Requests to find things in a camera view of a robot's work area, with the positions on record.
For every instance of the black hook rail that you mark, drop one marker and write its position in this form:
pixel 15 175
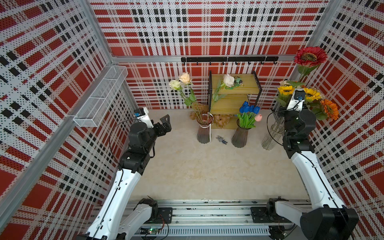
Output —
pixel 260 59

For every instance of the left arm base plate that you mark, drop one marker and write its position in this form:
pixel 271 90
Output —
pixel 165 215

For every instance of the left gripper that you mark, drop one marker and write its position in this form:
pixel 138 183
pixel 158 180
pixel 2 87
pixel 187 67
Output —
pixel 166 126

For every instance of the pink glass vase with ribbon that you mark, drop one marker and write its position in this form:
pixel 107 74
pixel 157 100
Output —
pixel 205 122

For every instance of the cream rose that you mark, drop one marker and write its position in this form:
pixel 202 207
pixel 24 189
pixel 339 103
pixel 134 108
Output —
pixel 185 77

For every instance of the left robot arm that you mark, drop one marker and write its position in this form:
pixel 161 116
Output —
pixel 109 223

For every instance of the small grey toy figure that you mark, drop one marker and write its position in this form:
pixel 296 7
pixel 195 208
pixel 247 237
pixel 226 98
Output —
pixel 221 140

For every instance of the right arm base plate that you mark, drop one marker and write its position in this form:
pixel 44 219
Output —
pixel 259 215

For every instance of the circuit board on rail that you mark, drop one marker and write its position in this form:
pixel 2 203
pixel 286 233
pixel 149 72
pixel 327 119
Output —
pixel 149 231

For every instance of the wooden shelf black frame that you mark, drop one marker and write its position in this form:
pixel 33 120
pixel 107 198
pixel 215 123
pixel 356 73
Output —
pixel 225 106

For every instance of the red daisy flower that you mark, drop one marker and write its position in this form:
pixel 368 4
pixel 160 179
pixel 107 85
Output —
pixel 309 59

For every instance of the green toy with lanyard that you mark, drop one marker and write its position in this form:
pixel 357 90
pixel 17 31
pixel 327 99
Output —
pixel 238 82

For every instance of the yellow daisy flower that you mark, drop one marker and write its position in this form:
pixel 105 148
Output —
pixel 312 95

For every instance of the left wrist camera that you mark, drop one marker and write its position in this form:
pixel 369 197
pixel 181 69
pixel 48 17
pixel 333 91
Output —
pixel 142 115

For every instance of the pale green rose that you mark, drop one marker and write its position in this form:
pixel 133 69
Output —
pixel 175 85

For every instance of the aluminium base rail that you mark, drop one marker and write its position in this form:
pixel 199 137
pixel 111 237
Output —
pixel 216 218

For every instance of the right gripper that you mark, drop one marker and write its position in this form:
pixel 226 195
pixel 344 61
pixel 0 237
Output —
pixel 281 113

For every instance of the dark pink ribbed vase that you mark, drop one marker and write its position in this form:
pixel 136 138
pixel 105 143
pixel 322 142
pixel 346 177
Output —
pixel 240 137

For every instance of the white wire wall basket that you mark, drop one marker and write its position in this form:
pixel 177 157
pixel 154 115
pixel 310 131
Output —
pixel 96 106

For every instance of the small yellow daisy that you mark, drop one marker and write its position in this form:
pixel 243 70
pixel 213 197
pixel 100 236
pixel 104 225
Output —
pixel 284 95

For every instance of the clear glass vase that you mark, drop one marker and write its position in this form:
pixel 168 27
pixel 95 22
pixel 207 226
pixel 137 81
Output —
pixel 273 136

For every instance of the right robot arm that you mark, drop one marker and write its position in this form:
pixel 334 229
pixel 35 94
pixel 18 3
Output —
pixel 329 218

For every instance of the pink tulip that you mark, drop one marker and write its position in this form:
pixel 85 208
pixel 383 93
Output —
pixel 258 118

